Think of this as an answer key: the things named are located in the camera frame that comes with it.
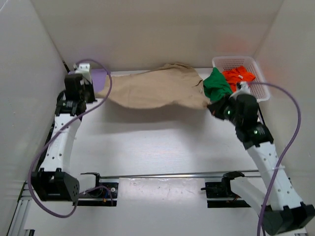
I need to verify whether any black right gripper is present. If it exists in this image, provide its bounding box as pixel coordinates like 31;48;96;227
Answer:
207;93;242;127

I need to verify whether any green t shirt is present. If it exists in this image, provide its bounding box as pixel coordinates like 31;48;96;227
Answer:
203;67;233;102

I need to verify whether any purple t shirt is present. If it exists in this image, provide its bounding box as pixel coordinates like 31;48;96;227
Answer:
68;69;110;93

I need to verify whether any beige t shirt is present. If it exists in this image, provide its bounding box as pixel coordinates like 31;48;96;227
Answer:
109;63;211;110

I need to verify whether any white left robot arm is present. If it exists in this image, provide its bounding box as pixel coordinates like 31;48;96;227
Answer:
31;83;96;202

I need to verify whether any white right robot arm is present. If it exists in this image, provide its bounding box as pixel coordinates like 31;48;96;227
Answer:
204;94;315;236

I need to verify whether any orange t shirt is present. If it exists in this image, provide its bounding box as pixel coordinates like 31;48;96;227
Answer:
222;66;255;86

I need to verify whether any white plastic basket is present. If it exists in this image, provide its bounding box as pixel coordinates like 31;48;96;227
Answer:
212;56;270;102

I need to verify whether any white front cover board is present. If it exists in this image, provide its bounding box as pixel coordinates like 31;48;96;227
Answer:
25;178;258;236

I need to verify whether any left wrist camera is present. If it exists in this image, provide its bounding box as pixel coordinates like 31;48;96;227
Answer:
64;62;93;93

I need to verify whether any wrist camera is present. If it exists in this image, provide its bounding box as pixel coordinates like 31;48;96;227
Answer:
64;62;93;93
231;82;258;119

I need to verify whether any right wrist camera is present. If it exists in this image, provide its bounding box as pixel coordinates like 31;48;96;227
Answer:
231;82;258;119

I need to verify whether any aluminium table edge rail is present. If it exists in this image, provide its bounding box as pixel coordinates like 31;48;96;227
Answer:
44;121;56;148

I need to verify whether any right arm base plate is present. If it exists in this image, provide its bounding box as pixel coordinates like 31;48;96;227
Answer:
200;182;250;208

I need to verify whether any aluminium front rail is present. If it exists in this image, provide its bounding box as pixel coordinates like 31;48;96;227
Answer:
99;169;261;179

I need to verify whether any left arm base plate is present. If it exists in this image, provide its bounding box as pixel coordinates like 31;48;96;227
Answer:
77;173;119;207

